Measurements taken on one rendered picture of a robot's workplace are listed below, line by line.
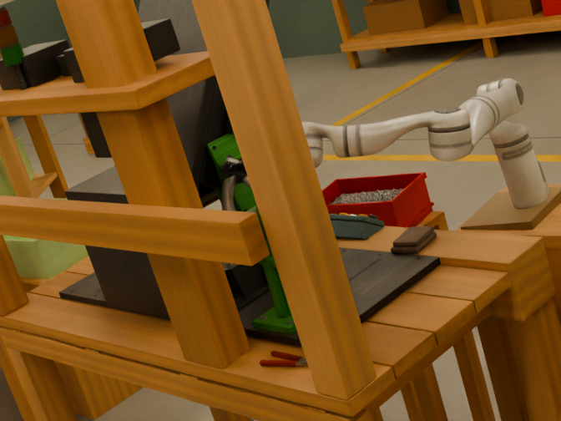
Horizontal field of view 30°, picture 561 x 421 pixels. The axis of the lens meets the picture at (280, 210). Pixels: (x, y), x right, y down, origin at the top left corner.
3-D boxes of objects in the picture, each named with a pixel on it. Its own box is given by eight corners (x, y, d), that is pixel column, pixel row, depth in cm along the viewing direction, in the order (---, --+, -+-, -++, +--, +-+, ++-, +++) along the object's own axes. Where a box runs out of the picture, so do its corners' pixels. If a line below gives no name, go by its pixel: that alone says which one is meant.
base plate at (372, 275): (169, 235, 330) (166, 230, 330) (441, 264, 249) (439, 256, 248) (60, 298, 305) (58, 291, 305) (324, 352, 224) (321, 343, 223)
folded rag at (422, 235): (417, 254, 253) (414, 243, 252) (391, 253, 258) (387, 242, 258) (437, 235, 260) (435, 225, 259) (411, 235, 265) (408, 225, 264)
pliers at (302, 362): (260, 366, 226) (258, 361, 226) (274, 353, 230) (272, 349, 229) (315, 373, 216) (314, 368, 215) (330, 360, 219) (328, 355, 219)
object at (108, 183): (159, 275, 293) (118, 163, 283) (226, 286, 270) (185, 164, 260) (107, 306, 282) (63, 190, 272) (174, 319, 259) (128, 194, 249)
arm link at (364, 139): (344, 124, 226) (348, 161, 228) (469, 111, 221) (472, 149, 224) (347, 115, 235) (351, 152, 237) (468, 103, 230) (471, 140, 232)
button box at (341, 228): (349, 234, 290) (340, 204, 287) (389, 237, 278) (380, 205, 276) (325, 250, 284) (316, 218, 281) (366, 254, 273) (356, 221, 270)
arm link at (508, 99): (501, 131, 243) (463, 140, 248) (530, 107, 266) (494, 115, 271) (490, 93, 241) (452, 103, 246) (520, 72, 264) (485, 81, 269)
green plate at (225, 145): (259, 207, 275) (223, 135, 273) (277, 200, 268) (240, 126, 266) (228, 225, 268) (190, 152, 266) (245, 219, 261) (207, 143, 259)
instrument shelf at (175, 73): (22, 87, 283) (17, 73, 282) (233, 67, 217) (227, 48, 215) (-59, 120, 269) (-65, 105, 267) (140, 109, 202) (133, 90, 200)
